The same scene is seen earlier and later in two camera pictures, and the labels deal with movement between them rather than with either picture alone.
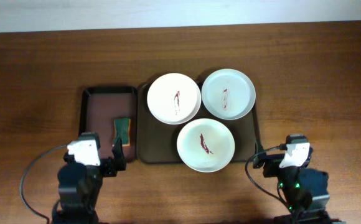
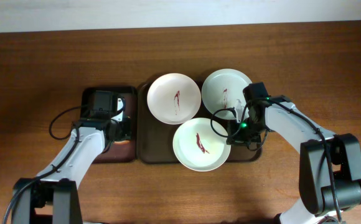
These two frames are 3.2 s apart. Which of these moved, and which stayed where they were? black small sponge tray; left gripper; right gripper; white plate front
Moved: right gripper; white plate front; left gripper
Stayed: black small sponge tray
